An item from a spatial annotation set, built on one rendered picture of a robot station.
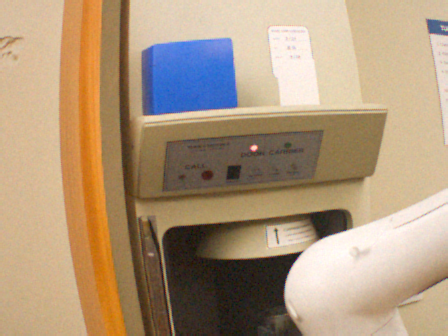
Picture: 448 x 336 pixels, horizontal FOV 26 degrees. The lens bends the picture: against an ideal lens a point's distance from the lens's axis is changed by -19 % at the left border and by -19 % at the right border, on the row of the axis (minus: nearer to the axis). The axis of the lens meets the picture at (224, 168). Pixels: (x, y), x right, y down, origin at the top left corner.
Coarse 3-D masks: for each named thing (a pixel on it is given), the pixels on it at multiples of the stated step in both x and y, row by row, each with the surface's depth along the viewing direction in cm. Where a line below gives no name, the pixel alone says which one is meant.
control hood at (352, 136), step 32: (160, 128) 133; (192, 128) 134; (224, 128) 135; (256, 128) 136; (288, 128) 137; (320, 128) 138; (352, 128) 140; (384, 128) 141; (160, 160) 137; (320, 160) 143; (352, 160) 144; (160, 192) 141; (192, 192) 142
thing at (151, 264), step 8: (144, 216) 139; (144, 224) 128; (144, 232) 120; (144, 240) 113; (152, 248) 112; (152, 256) 112; (152, 264) 112; (152, 272) 112; (152, 280) 112; (152, 288) 112; (152, 296) 123; (160, 304) 112; (160, 312) 112; (160, 320) 112; (160, 328) 112
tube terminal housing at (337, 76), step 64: (128, 0) 143; (192, 0) 144; (256, 0) 146; (320, 0) 148; (128, 64) 143; (256, 64) 146; (320, 64) 148; (128, 128) 144; (128, 192) 149; (256, 192) 147; (320, 192) 149
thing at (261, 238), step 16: (208, 224) 155; (224, 224) 152; (240, 224) 151; (256, 224) 150; (272, 224) 150; (288, 224) 151; (304, 224) 153; (208, 240) 154; (224, 240) 151; (240, 240) 150; (256, 240) 150; (272, 240) 150; (288, 240) 150; (304, 240) 152; (208, 256) 152; (224, 256) 150; (240, 256) 149; (256, 256) 149
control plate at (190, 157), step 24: (168, 144) 135; (192, 144) 136; (216, 144) 137; (240, 144) 138; (264, 144) 138; (312, 144) 140; (168, 168) 138; (192, 168) 139; (216, 168) 140; (264, 168) 142; (288, 168) 143; (312, 168) 144
